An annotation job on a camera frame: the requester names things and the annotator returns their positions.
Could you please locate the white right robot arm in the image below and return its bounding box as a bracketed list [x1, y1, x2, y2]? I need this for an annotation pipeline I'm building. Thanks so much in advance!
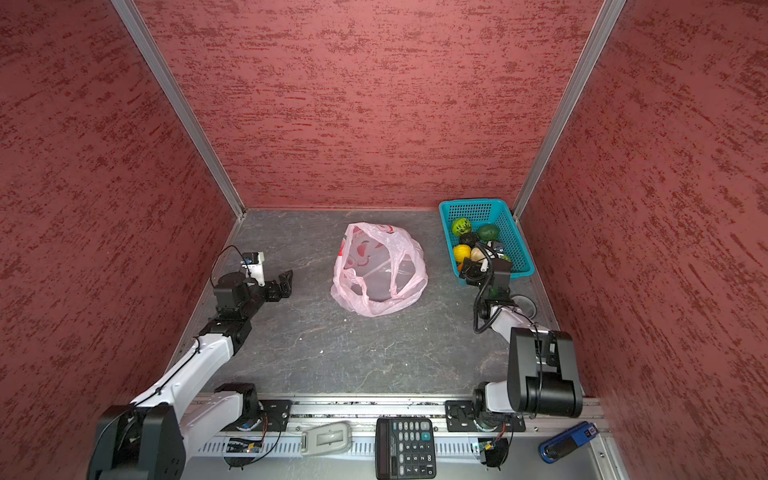
[459, 258, 583, 431]

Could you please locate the aluminium corner post right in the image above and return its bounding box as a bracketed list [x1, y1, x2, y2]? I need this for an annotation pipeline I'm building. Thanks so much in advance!
[513, 0, 626, 223]

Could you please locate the black calculator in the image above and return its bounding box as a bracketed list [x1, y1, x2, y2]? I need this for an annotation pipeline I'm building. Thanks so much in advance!
[374, 417, 436, 480]

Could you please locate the pink plastic bag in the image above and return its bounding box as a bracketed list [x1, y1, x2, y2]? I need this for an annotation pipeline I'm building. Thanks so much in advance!
[330, 222, 429, 318]

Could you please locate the aluminium corner post left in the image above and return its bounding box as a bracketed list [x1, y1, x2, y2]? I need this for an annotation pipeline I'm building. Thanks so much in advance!
[111, 0, 247, 220]

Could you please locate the blue black device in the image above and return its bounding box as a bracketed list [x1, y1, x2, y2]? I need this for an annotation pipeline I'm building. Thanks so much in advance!
[538, 421, 599, 464]

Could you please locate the circuit board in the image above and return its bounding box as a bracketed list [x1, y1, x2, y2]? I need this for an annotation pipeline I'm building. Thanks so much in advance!
[478, 438, 510, 469]
[225, 438, 263, 455]

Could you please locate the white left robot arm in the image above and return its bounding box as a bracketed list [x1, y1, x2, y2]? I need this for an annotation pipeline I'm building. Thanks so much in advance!
[87, 266, 293, 479]

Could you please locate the grey plastic device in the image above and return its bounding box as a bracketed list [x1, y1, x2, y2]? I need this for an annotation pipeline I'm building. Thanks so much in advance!
[300, 422, 352, 457]

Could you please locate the bright green round fruit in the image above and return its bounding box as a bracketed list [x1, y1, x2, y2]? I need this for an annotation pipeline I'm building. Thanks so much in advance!
[451, 217, 473, 237]

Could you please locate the teal plastic perforated basket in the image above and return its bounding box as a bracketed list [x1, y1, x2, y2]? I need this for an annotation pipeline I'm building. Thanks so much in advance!
[438, 198, 535, 279]

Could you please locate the left circuit board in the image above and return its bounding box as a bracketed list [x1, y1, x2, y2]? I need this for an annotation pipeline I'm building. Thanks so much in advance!
[225, 438, 263, 455]

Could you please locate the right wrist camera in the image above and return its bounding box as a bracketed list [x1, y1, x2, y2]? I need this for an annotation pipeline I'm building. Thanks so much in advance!
[489, 258, 513, 291]

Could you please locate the aluminium front rail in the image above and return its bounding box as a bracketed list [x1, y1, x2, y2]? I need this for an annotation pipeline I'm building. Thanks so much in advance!
[259, 394, 608, 433]

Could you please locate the dark green avocado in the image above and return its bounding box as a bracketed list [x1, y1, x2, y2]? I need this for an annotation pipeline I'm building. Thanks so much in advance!
[476, 224, 500, 242]

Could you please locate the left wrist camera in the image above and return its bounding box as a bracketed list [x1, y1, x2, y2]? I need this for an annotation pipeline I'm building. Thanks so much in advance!
[210, 252, 266, 320]

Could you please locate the tape roll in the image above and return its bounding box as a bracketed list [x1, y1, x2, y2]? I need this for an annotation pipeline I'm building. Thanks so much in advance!
[512, 295, 537, 319]

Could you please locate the yellow fruit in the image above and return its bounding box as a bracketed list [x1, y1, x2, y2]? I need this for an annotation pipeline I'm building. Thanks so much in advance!
[452, 244, 472, 264]

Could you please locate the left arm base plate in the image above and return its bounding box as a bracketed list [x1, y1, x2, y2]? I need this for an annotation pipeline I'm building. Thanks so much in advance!
[234, 399, 293, 433]

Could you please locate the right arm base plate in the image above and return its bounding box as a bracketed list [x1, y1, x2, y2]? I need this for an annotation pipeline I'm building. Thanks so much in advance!
[444, 400, 526, 434]

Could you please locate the aluminium corner post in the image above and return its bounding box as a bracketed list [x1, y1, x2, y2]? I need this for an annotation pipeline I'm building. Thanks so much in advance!
[513, 0, 626, 223]
[111, 0, 247, 220]

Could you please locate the beige potato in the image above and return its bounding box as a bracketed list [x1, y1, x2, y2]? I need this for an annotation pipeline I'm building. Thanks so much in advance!
[470, 247, 485, 262]

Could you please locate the right circuit board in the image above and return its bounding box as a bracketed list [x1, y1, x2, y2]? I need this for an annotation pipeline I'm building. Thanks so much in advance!
[478, 438, 510, 469]

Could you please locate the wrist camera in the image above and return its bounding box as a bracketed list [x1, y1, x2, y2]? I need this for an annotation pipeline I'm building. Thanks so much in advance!
[489, 258, 513, 291]
[210, 252, 266, 320]

